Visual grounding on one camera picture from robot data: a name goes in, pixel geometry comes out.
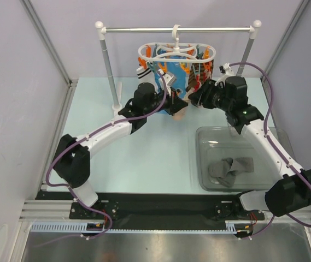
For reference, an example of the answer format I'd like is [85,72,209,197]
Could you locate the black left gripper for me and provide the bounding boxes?
[144,86,188,116]

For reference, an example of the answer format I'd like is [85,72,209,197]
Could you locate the grey sock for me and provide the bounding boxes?
[230,157,254,175]
[208,158,237,188]

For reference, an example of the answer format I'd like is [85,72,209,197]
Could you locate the beige red sock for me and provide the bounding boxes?
[172,106,188,121]

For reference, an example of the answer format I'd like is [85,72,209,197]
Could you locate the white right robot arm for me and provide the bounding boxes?
[189,76,311,219]

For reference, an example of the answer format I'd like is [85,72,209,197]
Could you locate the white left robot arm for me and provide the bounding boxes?
[52,83,188,218]

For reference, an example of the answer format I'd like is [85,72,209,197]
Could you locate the white clip sock hanger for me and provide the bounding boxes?
[138,24,216,75]

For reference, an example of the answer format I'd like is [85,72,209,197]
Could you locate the brown striped sock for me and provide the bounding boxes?
[186,60,214,93]

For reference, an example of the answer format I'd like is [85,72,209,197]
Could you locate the blue cartoon print sock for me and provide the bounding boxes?
[154,62,189,100]

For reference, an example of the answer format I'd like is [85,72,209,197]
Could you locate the white striped sock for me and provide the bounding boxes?
[136,61,157,87]

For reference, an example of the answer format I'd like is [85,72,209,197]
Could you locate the clear plastic bin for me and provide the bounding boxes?
[195,126,290,192]

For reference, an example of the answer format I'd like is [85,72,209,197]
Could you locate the white drying rack stand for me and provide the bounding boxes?
[94,19,262,137]

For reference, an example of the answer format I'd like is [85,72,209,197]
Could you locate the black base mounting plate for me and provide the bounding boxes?
[34,190,271,231]

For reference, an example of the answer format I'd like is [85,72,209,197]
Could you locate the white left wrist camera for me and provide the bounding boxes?
[157,69,177,89]

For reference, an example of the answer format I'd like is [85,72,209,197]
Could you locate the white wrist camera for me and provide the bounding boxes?
[216,63,236,83]
[157,69,177,89]

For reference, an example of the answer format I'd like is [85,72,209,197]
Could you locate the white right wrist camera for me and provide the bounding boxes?
[216,63,236,83]

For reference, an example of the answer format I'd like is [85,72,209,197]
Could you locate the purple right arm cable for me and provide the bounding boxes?
[227,62,311,240]

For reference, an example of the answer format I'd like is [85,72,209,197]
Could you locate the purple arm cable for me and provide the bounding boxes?
[227,62,311,240]
[46,72,168,248]

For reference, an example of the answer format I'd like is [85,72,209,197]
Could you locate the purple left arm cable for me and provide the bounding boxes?
[46,72,168,248]

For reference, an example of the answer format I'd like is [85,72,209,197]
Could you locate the blue slotted cable duct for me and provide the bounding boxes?
[31,221,109,233]

